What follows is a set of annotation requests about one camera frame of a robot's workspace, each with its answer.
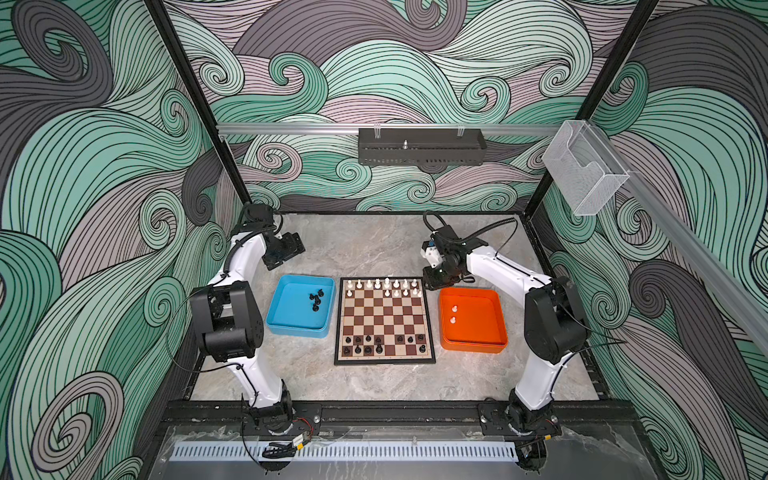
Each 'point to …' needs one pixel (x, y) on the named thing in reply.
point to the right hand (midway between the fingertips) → (429, 283)
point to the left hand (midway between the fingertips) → (294, 249)
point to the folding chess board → (383, 321)
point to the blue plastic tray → (302, 307)
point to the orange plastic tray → (471, 321)
